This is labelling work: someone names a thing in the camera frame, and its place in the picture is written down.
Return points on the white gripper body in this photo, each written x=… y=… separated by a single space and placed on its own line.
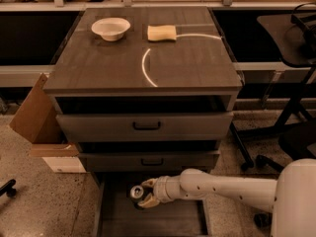
x=162 y=187

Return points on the green soda can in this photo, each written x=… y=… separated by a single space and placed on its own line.
x=136 y=194

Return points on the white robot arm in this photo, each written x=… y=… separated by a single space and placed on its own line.
x=290 y=199

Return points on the bottom grey open drawer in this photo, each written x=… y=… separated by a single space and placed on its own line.
x=117 y=216

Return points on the middle grey drawer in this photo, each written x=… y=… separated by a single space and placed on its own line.
x=149 y=162

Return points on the top grey drawer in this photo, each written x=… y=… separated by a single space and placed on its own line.
x=144 y=127

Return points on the grey drawer cabinet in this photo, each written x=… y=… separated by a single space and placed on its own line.
x=193 y=74

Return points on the brown cardboard box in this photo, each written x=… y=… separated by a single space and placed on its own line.
x=35 y=120

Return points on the black office chair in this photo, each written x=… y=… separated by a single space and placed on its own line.
x=270 y=152

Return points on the black chair caster left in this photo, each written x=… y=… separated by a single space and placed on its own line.
x=8 y=189

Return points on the yellow sponge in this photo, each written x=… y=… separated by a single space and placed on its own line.
x=158 y=33

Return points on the white bowl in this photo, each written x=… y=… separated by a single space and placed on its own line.
x=111 y=29

